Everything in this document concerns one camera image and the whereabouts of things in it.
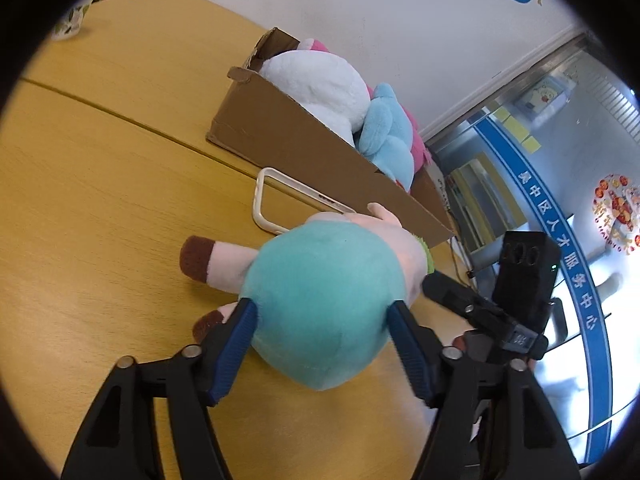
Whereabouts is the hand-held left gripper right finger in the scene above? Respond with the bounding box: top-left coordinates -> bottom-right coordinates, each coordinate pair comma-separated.
387,300 -> 583,480

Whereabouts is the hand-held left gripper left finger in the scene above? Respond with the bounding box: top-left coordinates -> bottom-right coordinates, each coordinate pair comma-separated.
60,297 -> 258,480

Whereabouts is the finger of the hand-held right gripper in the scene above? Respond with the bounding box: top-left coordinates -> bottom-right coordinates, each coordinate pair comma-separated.
421,270 -> 503,329

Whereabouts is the teal plush toy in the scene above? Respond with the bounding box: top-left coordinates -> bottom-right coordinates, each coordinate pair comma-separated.
180,203 -> 432,392

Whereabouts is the white phone bumper case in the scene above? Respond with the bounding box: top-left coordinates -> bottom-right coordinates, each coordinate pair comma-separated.
252,166 -> 358,235

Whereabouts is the cardboard box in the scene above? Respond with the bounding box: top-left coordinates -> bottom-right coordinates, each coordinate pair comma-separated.
206,27 -> 457,248

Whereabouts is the blue banner strip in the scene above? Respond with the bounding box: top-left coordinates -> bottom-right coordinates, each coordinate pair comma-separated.
472,109 -> 610,466

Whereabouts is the red round window sticker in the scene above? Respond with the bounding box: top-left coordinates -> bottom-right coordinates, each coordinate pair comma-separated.
592,172 -> 640,257

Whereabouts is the pink plush toy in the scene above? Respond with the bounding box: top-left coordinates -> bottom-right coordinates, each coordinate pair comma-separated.
407,110 -> 436,168

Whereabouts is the light blue plush toy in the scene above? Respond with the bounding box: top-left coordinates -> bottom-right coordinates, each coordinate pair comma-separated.
356,82 -> 418,193

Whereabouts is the yellow cartoon poster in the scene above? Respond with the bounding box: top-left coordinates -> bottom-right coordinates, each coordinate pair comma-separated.
515,72 -> 574,127

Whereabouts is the panda plush toy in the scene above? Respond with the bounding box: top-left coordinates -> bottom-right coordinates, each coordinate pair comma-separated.
261,37 -> 372,148

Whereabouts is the leaf print paper cup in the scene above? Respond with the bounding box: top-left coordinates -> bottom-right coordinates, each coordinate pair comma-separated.
50,0 -> 99,41

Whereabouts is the black cable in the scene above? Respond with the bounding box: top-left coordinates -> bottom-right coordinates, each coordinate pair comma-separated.
447,236 -> 477,282

